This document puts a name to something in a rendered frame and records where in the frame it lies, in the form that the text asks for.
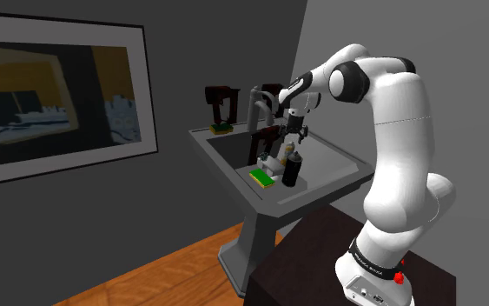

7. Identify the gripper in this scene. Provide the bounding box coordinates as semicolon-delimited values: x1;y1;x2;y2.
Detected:
280;114;310;144

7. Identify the pale yellow bottle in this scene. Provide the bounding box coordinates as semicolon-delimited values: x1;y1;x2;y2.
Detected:
281;142;296;167

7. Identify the dark red angular object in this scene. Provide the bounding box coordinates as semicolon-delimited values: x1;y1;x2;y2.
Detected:
204;85;241;127
247;126;282;167

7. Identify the black spray bottle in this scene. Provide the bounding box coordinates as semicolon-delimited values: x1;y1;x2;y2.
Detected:
281;150;304;189

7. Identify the white small container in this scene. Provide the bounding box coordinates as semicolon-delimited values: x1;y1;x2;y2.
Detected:
256;153;284;177

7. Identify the grey faucet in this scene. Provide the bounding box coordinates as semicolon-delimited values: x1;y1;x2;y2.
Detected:
247;85;277;133

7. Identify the green yellow sponge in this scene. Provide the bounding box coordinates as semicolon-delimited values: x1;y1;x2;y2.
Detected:
209;123;235;136
248;168;276;190

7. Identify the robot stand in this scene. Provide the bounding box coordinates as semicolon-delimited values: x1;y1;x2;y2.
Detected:
243;204;457;306

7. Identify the grey pedestal sink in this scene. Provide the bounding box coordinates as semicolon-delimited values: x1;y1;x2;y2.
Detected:
188;120;375;300

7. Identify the framed wall picture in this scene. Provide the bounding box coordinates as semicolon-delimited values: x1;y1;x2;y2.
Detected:
0;10;160;190

